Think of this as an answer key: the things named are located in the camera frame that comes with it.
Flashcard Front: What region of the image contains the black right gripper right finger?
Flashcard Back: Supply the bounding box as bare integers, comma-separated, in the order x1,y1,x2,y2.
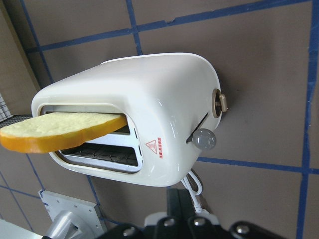
184,190,222,239

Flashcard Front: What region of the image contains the toast bread slice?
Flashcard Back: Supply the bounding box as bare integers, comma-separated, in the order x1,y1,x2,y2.
0,112,127,153

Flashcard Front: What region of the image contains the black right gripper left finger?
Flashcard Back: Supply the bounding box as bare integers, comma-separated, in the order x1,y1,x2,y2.
153,188,192,239

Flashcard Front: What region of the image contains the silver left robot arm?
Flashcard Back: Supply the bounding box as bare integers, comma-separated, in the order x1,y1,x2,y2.
0,211,85,239

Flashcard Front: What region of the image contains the white two-slot toaster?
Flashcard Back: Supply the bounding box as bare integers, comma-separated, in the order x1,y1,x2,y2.
31,53,227,187

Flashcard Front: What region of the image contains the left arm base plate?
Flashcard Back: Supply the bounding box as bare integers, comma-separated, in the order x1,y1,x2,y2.
39,190,107,239

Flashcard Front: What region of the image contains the white toaster power cable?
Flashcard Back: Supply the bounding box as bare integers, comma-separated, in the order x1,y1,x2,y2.
180,168,212,215

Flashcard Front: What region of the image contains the checkered cloth wooden box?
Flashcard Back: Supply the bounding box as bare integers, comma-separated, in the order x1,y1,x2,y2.
0,95,32,128

